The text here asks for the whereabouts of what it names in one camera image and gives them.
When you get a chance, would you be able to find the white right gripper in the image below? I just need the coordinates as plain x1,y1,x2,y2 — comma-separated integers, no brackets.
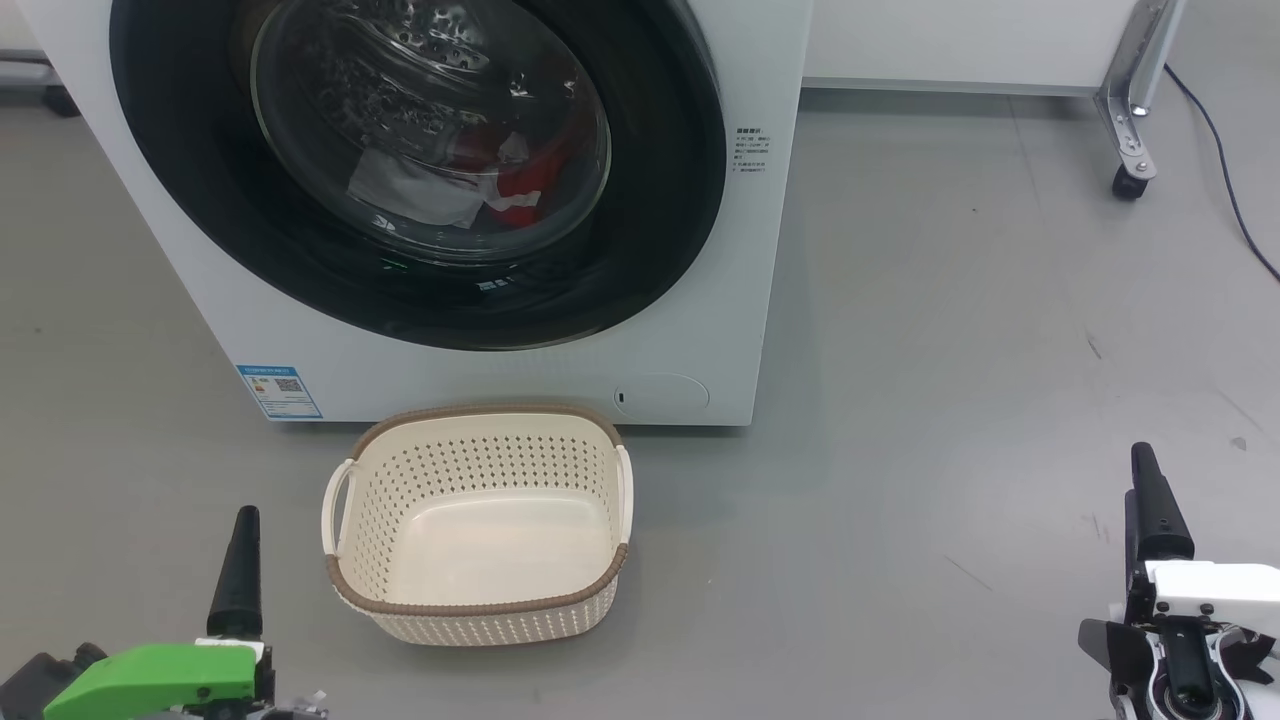
1078,442,1280,720

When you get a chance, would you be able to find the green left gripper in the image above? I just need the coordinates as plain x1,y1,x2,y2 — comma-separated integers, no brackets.
45,505,276,720

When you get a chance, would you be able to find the black round glass washer door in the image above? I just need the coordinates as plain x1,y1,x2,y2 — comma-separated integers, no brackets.
108,0,728,351

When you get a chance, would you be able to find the white and red garment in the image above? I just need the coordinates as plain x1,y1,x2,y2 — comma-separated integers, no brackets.
347,148,487,230

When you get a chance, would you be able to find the red garment with white stripes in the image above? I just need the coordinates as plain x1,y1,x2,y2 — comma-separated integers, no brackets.
455,120,583,227

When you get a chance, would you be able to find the cream perforated laundry basket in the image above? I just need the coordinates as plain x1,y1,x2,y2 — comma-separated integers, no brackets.
320,403,635,648

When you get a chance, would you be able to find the white front-load washing machine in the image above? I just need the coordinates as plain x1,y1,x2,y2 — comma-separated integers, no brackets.
15,0,816,429

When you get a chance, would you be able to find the steel perforated washer drum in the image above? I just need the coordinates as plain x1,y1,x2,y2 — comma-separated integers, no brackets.
255,0,606,151

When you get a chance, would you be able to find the blue energy label sticker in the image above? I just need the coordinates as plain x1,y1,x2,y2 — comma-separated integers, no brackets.
236,364,324,421

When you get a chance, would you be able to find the round white filter cover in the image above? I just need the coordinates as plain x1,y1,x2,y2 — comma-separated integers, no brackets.
613,373,711,419

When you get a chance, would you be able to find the white partition panel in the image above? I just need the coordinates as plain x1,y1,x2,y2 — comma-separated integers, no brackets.
800,0,1146,98

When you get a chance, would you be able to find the thin black floor cable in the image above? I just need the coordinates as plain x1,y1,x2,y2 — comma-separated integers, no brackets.
1163,62,1280,283

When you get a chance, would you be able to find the silver metal frame leg caster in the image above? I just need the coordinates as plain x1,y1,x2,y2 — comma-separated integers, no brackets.
1093,0,1188,201

